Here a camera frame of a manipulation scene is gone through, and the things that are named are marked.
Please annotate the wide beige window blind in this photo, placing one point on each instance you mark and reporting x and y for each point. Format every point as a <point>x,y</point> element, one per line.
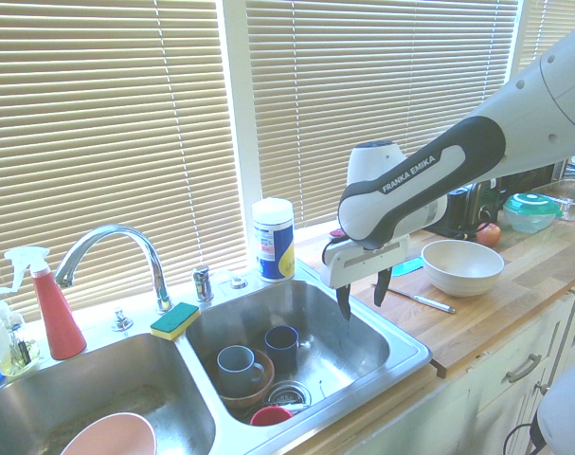
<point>102,118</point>

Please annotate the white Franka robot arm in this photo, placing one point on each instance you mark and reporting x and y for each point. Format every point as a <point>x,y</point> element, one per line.
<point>457,151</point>

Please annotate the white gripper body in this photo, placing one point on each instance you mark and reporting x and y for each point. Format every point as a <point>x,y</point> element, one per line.
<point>363,260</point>

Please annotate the red cup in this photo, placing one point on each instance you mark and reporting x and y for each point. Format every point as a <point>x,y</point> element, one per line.
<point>268,417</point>

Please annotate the yellow green sponge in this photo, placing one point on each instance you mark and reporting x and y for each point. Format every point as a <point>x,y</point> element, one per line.
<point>173,320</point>

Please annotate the metal drain strainer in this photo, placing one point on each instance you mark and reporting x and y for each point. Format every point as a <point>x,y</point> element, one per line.
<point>289,393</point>

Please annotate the stainless steel double sink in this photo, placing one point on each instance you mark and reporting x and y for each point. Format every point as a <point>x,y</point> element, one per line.
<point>363,341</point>

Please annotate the red apple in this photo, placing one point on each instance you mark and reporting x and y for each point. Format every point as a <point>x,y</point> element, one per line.
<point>488,234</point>

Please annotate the pink bowl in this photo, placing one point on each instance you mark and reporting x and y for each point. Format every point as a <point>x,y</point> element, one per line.
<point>116,436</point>

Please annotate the dark blue mug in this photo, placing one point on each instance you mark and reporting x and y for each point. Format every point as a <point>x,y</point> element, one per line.
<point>281,351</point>

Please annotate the narrow beige window blind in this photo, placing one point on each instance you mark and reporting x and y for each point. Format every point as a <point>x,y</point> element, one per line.
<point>552,23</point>

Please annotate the yellow liquid soap bottle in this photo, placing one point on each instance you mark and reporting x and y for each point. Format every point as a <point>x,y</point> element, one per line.
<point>17,360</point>

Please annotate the Lysol wipes canister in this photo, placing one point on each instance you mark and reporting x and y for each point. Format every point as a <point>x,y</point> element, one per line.
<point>273,242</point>

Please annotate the clear plastic box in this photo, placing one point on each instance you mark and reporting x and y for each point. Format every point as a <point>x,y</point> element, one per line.
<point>565,211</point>

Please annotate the black countertop appliance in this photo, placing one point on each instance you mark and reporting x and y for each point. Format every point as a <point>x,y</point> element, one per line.
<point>528,177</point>

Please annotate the large white bowl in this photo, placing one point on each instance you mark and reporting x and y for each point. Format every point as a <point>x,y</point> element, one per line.
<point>462,279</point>

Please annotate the gray mug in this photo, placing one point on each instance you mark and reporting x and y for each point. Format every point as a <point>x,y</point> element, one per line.
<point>235,369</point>

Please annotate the white sink hole cap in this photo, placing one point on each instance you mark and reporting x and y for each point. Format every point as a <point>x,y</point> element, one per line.
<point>239,283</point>

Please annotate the red spray bottle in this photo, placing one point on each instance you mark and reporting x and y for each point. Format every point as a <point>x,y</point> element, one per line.
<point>55,322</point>

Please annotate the chrome gooseneck faucet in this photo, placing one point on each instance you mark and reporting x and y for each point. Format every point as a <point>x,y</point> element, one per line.
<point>126,232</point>

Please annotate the brown wooden bowl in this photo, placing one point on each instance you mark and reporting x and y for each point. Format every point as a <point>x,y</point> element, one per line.
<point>249,403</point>

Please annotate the plastic container green lid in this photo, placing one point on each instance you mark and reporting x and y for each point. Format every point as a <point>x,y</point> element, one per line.
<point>528,213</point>

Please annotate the chrome sink sprayer knob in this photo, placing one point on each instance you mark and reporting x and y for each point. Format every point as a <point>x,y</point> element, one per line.
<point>121,320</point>

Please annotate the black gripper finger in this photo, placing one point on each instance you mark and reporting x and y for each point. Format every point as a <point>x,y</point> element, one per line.
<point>381,286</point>
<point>345,303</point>

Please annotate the teal plastic utensil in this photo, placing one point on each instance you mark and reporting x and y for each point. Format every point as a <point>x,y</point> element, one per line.
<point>407,266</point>

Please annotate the pink red wrist attachment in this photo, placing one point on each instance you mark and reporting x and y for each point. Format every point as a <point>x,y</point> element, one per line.
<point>337,232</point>

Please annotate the black toaster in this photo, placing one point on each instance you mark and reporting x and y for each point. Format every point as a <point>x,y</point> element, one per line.
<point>472,204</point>

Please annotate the cream kitchen cabinet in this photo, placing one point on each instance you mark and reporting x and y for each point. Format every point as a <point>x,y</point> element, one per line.
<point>495,403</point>

